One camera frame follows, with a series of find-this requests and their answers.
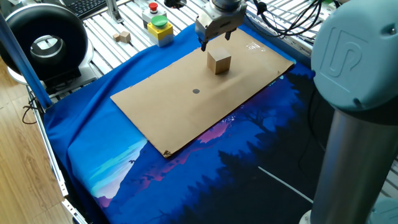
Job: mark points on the grey aluminium frame rail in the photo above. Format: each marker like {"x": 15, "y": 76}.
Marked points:
{"x": 280, "y": 39}

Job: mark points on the yellow box green push button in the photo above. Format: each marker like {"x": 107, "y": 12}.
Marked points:
{"x": 160, "y": 32}

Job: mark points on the silver UR5 robot arm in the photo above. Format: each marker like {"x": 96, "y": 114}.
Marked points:
{"x": 351, "y": 62}

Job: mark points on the brown cardboard sheet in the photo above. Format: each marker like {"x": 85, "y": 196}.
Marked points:
{"x": 186, "y": 109}

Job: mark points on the aluminium bracket post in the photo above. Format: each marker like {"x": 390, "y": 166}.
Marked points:
{"x": 113, "y": 11}

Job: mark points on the tiny wooden cube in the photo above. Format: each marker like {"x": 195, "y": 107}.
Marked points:
{"x": 116, "y": 37}

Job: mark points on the blue pole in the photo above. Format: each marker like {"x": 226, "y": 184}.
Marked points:
{"x": 28, "y": 68}

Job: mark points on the small wooden cube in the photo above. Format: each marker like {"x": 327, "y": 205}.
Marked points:
{"x": 125, "y": 37}

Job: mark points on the silver Schunk gripper body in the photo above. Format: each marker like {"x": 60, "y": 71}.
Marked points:
{"x": 217, "y": 25}

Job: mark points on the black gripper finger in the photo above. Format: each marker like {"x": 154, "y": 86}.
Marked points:
{"x": 204, "y": 45}
{"x": 228, "y": 34}

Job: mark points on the grey box red stop button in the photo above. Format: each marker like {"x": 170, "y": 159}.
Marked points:
{"x": 149, "y": 17}

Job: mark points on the silver table edge profile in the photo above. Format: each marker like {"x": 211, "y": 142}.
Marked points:
{"x": 49, "y": 155}

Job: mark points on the large wooden cube block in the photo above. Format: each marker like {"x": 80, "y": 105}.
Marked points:
{"x": 219, "y": 60}

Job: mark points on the blue landscape printed cloth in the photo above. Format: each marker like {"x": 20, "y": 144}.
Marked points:
{"x": 217, "y": 186}

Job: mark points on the black round object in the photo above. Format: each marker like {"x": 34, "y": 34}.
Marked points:
{"x": 174, "y": 3}

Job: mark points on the black keyboard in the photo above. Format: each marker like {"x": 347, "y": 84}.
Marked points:
{"x": 84, "y": 7}

